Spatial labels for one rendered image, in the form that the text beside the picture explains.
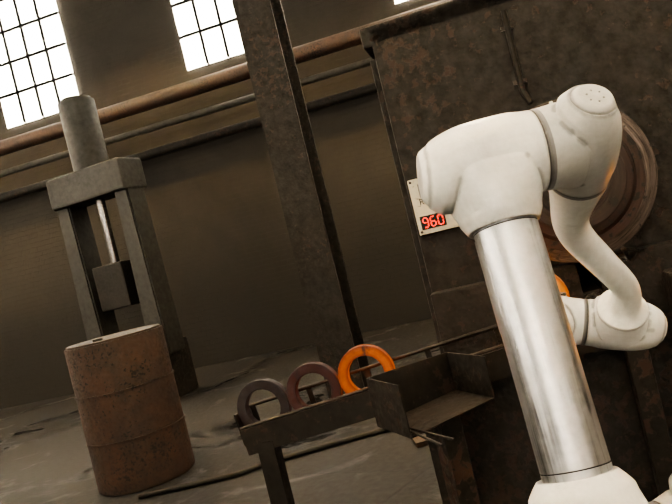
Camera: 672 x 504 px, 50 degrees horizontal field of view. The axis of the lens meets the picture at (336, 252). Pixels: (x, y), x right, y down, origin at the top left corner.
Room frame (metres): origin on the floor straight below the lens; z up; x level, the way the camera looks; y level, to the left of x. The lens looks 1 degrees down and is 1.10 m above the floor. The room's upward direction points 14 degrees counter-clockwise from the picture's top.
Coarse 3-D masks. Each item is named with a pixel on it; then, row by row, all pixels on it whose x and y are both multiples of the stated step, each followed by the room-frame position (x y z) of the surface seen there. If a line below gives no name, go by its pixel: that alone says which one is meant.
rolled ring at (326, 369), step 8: (296, 368) 2.29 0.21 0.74; (304, 368) 2.28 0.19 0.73; (312, 368) 2.27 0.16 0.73; (320, 368) 2.27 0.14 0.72; (328, 368) 2.27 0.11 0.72; (296, 376) 2.29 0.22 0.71; (328, 376) 2.26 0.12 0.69; (336, 376) 2.26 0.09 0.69; (288, 384) 2.30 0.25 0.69; (296, 384) 2.29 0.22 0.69; (336, 384) 2.26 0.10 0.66; (288, 392) 2.30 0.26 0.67; (296, 392) 2.30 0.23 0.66; (336, 392) 2.26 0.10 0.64; (296, 400) 2.29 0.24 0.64; (296, 408) 2.29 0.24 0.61
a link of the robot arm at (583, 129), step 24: (576, 96) 1.06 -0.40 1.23; (600, 96) 1.06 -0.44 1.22; (552, 120) 1.08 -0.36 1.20; (576, 120) 1.05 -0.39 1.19; (600, 120) 1.05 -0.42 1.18; (552, 144) 1.07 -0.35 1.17; (576, 144) 1.07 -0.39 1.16; (600, 144) 1.07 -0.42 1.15; (552, 168) 1.08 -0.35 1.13; (576, 168) 1.09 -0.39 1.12; (600, 168) 1.11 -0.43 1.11; (576, 192) 1.16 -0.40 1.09; (600, 192) 1.17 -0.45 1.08
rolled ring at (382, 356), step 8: (368, 344) 2.25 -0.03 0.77; (352, 352) 2.24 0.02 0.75; (360, 352) 2.24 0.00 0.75; (368, 352) 2.23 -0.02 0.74; (376, 352) 2.22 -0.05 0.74; (384, 352) 2.23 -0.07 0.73; (344, 360) 2.25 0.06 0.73; (352, 360) 2.24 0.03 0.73; (384, 360) 2.22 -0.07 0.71; (392, 360) 2.24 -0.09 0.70; (344, 368) 2.25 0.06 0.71; (384, 368) 2.22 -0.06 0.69; (392, 368) 2.21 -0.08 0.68; (344, 376) 2.25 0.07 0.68; (344, 384) 2.25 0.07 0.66; (352, 384) 2.26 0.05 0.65
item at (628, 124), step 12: (624, 120) 2.00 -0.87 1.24; (636, 132) 2.00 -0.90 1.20; (648, 144) 1.99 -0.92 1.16; (648, 156) 1.99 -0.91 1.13; (648, 168) 2.00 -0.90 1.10; (648, 180) 2.00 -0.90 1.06; (648, 192) 2.00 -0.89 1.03; (648, 204) 2.00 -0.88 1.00; (636, 216) 2.01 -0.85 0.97; (624, 228) 2.02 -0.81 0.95; (636, 228) 2.01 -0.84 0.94; (612, 240) 2.03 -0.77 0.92; (624, 240) 2.02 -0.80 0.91; (552, 252) 2.07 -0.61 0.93; (564, 252) 2.06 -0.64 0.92
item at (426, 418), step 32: (448, 352) 2.04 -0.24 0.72; (384, 384) 1.84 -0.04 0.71; (416, 384) 2.01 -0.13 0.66; (448, 384) 2.04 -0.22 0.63; (480, 384) 1.91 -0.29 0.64; (384, 416) 1.89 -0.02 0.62; (416, 416) 1.92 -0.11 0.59; (448, 416) 1.83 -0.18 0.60; (448, 448) 1.88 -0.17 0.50; (448, 480) 1.91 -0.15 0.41
